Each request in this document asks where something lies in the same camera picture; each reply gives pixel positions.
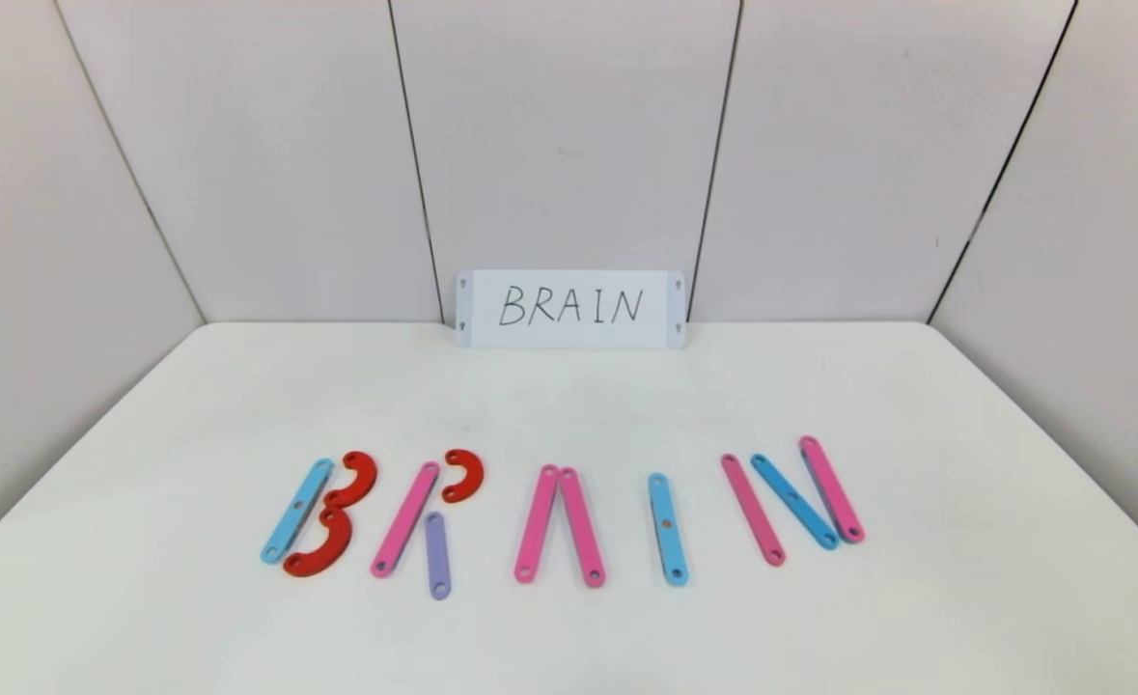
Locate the small red C-shaped piece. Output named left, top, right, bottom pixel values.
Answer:
left=440, top=449, right=485, bottom=504

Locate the long pink bar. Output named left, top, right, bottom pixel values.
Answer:
left=513, top=464, right=560, bottom=585
left=371, top=462, right=441, bottom=579
left=558, top=467, right=607, bottom=589
left=720, top=454, right=787, bottom=568

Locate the short purple bar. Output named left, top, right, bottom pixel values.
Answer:
left=423, top=512, right=453, bottom=601

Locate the short blue three-hole bar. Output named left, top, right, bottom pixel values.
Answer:
left=750, top=454, right=840, bottom=551

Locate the pink bar with purple underside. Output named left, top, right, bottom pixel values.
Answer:
left=799, top=435, right=866, bottom=544

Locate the white BRAIN sign card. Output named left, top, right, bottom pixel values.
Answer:
left=456, top=269, right=687, bottom=350

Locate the long blue bar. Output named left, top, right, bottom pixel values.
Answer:
left=648, top=472, right=690, bottom=588

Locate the large red C-shaped piece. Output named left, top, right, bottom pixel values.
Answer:
left=282, top=507, right=352, bottom=579

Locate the light blue slanted-hole bar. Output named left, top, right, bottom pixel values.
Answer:
left=260, top=459, right=335, bottom=565

